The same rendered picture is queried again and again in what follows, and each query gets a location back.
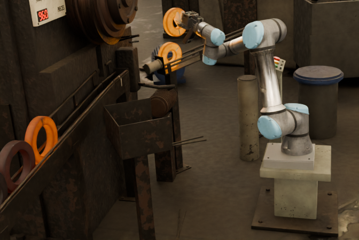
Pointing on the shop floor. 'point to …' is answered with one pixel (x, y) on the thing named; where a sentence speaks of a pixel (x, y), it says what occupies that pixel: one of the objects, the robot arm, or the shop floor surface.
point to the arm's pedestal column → (296, 208)
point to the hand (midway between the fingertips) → (175, 18)
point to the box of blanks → (327, 29)
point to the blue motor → (159, 79)
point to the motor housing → (165, 157)
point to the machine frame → (10, 39)
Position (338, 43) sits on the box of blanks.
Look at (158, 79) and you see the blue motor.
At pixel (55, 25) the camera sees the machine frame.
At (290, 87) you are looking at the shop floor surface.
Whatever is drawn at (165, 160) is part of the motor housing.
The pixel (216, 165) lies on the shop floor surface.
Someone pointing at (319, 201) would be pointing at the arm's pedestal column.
